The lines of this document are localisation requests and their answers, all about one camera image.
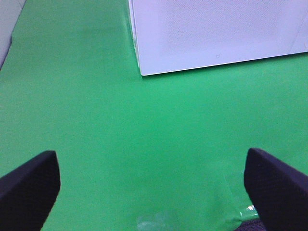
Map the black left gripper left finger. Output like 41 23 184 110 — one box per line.
0 151 60 231

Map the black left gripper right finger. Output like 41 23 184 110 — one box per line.
244 148 308 231

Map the white microwave door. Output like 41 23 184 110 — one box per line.
128 0 308 76

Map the green table mat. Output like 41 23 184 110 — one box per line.
0 0 308 231

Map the white microwave oven body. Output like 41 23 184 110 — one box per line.
289 21 308 54

